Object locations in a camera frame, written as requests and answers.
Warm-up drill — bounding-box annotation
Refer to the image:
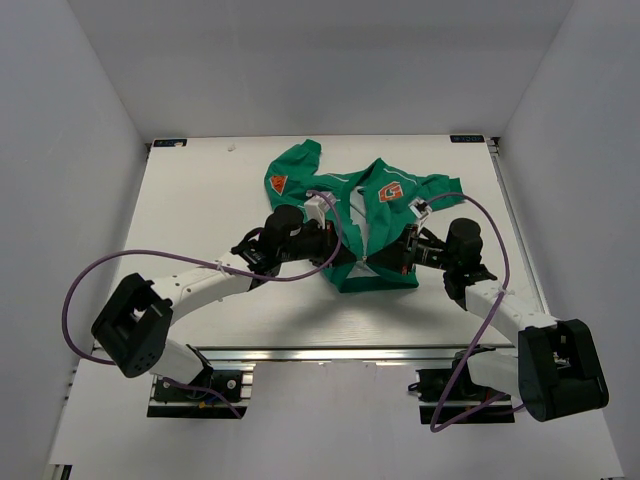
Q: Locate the green jacket with white lining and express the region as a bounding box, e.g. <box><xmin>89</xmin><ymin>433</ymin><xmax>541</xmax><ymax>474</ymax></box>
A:
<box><xmin>264</xmin><ymin>139</ymin><xmax>463</xmax><ymax>293</ymax></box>

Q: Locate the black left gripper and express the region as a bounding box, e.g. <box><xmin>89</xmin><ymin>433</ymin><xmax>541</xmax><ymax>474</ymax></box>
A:
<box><xmin>278</xmin><ymin>219</ymin><xmax>356</xmax><ymax>269</ymax></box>

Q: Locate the right blue table label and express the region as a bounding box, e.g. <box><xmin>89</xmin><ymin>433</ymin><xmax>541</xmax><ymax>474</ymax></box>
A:
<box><xmin>449</xmin><ymin>134</ymin><xmax>485</xmax><ymax>144</ymax></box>

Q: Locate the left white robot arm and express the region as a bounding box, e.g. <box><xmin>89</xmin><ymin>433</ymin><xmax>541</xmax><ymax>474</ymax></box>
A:
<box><xmin>91</xmin><ymin>205</ymin><xmax>346</xmax><ymax>399</ymax></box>

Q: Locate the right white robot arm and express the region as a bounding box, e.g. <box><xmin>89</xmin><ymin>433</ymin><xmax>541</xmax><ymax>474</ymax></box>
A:
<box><xmin>369</xmin><ymin>218</ymin><xmax>610</xmax><ymax>426</ymax></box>

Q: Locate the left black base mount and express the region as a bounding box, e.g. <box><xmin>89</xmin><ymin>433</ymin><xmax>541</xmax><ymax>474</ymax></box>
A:
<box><xmin>146</xmin><ymin>369</ymin><xmax>251</xmax><ymax>420</ymax></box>

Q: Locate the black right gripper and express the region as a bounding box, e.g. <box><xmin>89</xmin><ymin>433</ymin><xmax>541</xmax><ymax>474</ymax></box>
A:
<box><xmin>367</xmin><ymin>224</ymin><xmax>456</xmax><ymax>275</ymax></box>

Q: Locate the blue table label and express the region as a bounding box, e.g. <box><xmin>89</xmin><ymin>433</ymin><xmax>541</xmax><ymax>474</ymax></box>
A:
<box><xmin>449</xmin><ymin>134</ymin><xmax>485</xmax><ymax>144</ymax></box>
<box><xmin>152</xmin><ymin>139</ymin><xmax>187</xmax><ymax>148</ymax></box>

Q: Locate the aluminium table front rail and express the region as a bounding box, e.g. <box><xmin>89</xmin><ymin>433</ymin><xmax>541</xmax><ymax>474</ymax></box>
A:
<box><xmin>192</xmin><ymin>344</ymin><xmax>516</xmax><ymax>363</ymax></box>

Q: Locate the left blue table label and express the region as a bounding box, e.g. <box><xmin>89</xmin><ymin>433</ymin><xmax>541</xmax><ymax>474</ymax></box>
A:
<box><xmin>152</xmin><ymin>139</ymin><xmax>187</xmax><ymax>148</ymax></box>

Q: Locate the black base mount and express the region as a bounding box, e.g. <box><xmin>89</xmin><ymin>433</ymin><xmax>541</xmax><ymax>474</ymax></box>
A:
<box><xmin>407</xmin><ymin>369</ymin><xmax>515</xmax><ymax>426</ymax></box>
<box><xmin>146</xmin><ymin>369</ymin><xmax>251</xmax><ymax>420</ymax></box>

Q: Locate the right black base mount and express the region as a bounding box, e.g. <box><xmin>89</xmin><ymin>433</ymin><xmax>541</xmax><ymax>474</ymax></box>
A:
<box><xmin>407</xmin><ymin>369</ymin><xmax>515</xmax><ymax>426</ymax></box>

